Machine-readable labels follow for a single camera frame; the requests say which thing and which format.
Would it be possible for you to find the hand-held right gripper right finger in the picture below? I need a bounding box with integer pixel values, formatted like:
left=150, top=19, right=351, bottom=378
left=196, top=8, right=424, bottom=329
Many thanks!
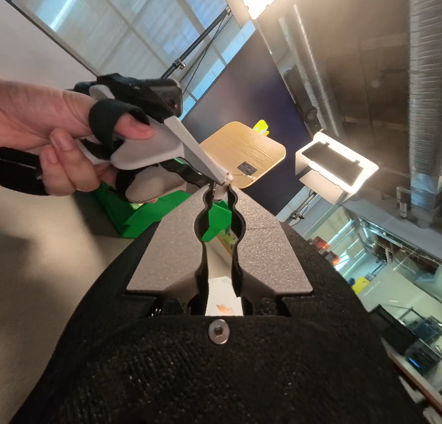
left=227, top=185, right=314, bottom=298

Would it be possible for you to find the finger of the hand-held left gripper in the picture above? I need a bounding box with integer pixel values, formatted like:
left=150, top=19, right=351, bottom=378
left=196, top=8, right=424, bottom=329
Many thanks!
left=164, top=115, right=234, bottom=186

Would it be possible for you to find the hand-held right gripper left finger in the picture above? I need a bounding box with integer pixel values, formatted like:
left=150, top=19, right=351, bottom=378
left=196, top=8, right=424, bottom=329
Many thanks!
left=126, top=184, right=210, bottom=304

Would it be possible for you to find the green plastic bin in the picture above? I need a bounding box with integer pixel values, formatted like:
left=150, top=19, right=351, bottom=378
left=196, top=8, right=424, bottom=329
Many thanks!
left=90, top=183, right=233, bottom=242

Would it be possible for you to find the person's left hand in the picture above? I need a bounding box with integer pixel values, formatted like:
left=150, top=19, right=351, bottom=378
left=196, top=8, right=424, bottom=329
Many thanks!
left=0, top=79, right=156, bottom=196

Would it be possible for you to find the black light stand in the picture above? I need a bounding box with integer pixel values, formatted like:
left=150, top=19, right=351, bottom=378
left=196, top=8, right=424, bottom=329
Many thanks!
left=289, top=188, right=319, bottom=221
left=161, top=7, right=233, bottom=80

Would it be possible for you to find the tilting wooden table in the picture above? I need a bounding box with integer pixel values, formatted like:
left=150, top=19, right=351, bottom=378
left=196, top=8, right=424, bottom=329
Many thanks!
left=200, top=121, right=287, bottom=190

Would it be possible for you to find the yellow printed toy box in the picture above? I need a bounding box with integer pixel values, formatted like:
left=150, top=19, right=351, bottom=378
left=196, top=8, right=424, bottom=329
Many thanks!
left=214, top=228, right=240, bottom=259

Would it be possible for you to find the white instruction booklet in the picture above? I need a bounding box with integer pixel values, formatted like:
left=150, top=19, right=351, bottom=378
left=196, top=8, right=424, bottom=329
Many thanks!
left=206, top=275, right=244, bottom=316

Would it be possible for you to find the large dark display screen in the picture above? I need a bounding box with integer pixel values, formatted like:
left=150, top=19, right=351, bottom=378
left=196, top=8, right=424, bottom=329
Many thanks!
left=180, top=28, right=342, bottom=218

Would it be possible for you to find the large window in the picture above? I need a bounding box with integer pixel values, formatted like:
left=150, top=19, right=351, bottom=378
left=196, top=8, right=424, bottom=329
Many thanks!
left=0, top=0, right=257, bottom=122

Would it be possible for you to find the black video bar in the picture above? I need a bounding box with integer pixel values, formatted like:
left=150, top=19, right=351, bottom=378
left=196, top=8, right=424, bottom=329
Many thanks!
left=282, top=69, right=319, bottom=122

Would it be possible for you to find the slim silver ventilation duct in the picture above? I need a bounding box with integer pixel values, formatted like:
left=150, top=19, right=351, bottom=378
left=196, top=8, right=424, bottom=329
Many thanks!
left=279, top=4, right=344, bottom=136

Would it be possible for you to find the wide silver ventilation duct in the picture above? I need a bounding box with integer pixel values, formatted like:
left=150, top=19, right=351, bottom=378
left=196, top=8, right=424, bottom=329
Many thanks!
left=408, top=0, right=442, bottom=228

